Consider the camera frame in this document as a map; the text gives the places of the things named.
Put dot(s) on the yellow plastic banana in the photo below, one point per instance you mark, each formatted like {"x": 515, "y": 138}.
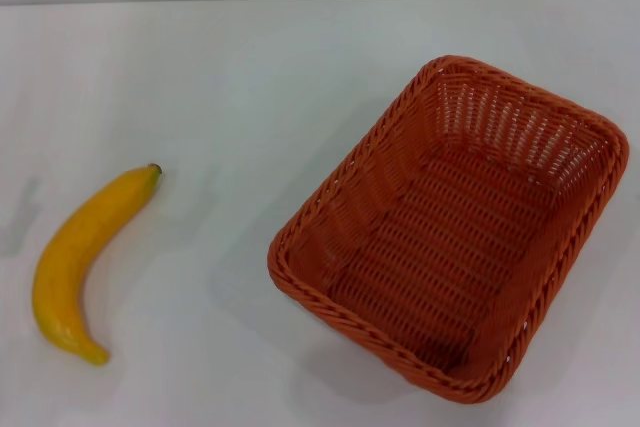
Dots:
{"x": 80, "y": 252}

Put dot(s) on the orange woven plastic basket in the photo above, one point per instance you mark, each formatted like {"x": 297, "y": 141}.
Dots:
{"x": 440, "y": 247}

